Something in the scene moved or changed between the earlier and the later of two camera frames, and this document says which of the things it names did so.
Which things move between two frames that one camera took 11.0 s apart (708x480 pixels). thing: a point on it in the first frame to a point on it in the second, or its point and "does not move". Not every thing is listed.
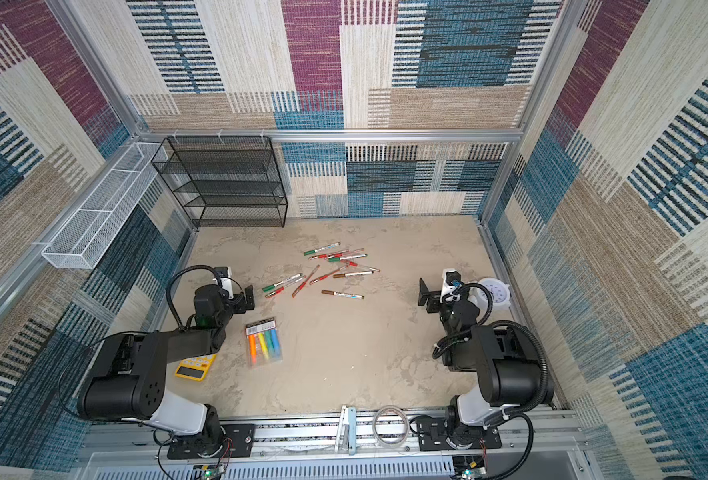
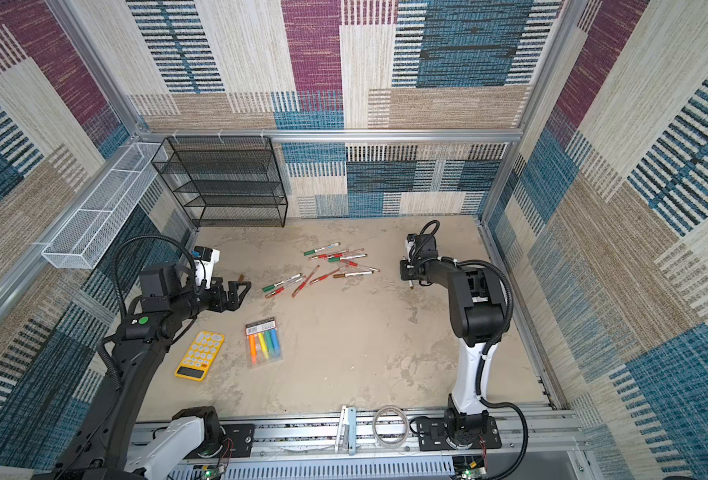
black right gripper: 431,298 to 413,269
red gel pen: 326,256 does not move
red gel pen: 331,273 does not move
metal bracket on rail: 347,431 does not move
